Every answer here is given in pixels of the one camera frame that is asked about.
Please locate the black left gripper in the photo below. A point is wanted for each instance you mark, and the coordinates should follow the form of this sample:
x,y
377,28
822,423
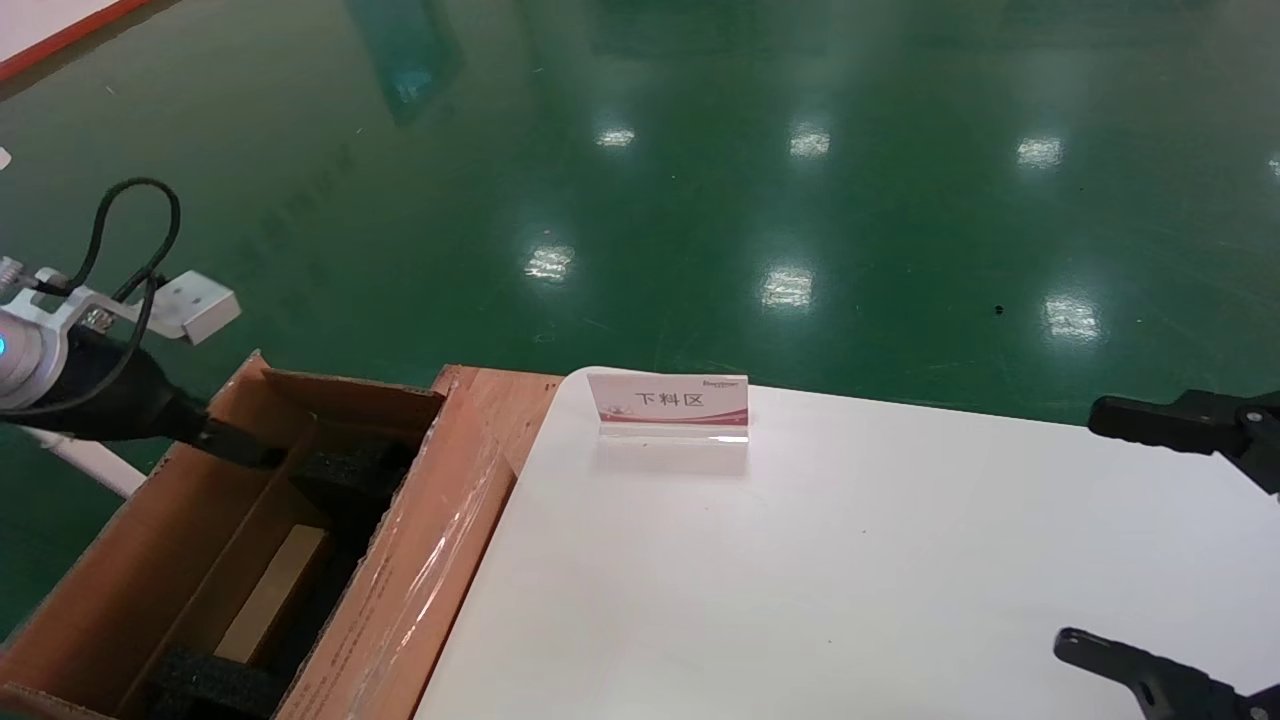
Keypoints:
x,y
120,400

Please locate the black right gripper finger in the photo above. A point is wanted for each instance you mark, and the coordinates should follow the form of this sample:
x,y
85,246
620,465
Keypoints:
x,y
1170,690
1180,425

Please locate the small cardboard box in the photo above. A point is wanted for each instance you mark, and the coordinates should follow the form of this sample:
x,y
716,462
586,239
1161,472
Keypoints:
x,y
275,590

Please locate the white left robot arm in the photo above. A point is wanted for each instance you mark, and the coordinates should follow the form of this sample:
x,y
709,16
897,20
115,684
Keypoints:
x,y
25,360

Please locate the large cardboard box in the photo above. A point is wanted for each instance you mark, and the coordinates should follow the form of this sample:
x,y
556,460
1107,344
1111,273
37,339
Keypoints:
x,y
110,570

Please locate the black foam block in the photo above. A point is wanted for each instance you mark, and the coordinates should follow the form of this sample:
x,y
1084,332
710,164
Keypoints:
x,y
355,475
215,685

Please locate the white floor pipe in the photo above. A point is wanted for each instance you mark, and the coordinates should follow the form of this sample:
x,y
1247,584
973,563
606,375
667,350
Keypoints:
x,y
95,462

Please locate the acrylic sign with red stripe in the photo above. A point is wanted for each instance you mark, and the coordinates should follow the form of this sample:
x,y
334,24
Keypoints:
x,y
670,398

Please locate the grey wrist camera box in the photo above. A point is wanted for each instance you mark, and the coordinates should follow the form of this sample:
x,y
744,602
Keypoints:
x,y
200,305

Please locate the grey metal camera bracket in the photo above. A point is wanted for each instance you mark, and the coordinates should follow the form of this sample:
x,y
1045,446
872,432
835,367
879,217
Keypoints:
x,y
85,305

